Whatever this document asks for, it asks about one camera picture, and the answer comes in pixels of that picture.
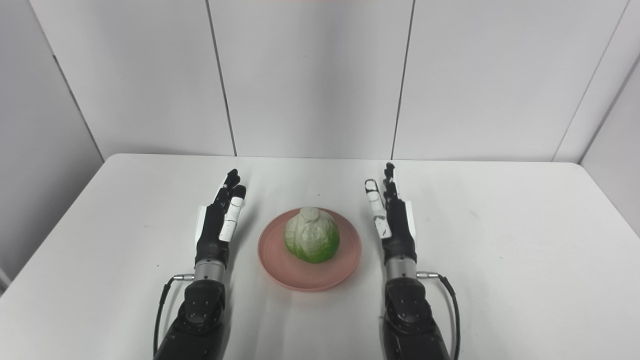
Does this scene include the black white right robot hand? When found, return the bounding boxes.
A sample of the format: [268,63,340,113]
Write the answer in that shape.
[364,162,418,264]

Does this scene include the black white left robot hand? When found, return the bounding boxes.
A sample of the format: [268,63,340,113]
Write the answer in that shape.
[194,168,248,266]

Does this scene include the pink round plate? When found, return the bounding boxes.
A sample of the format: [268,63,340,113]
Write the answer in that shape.
[257,207,363,293]

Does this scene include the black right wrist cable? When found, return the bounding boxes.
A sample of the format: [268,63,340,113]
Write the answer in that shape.
[417,271,462,360]

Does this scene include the green white toy cabbage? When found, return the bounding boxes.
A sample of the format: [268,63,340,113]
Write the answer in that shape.
[284,206,341,264]

